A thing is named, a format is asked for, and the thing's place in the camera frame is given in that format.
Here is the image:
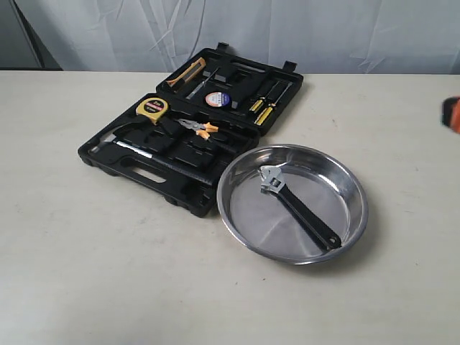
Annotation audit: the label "black handled adjustable wrench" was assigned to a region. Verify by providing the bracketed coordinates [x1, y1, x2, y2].
[258, 165, 342, 251]

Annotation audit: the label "black plastic tool case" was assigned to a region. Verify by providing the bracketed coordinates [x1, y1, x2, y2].
[78, 43, 303, 217]

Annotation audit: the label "white backdrop curtain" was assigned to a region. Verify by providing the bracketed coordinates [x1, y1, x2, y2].
[18, 1, 459, 74]

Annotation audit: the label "yellow black large screwdriver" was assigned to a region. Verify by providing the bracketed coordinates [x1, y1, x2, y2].
[255, 83, 292, 126]

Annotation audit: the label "yellow black small screwdriver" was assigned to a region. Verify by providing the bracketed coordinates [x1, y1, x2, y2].
[249, 80, 278, 114]

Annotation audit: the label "round stainless steel tray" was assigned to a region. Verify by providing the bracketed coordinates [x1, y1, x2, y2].
[216, 144, 369, 265]

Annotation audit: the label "black electrical tape roll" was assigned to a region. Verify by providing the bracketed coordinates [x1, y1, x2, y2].
[204, 91, 231, 108]

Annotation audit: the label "silver tester screwdriver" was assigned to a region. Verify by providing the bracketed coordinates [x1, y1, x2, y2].
[185, 67, 219, 100]

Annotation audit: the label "yellow utility knife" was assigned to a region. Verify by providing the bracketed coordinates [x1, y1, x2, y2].
[165, 57, 206, 91]

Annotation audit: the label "yellow black tape measure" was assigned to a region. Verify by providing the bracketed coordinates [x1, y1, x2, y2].
[136, 97, 169, 125]

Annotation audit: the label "orange handled pliers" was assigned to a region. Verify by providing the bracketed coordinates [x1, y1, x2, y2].
[177, 119, 219, 140]

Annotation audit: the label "black handled claw hammer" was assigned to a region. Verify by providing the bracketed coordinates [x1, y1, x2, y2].
[89, 124, 216, 186]

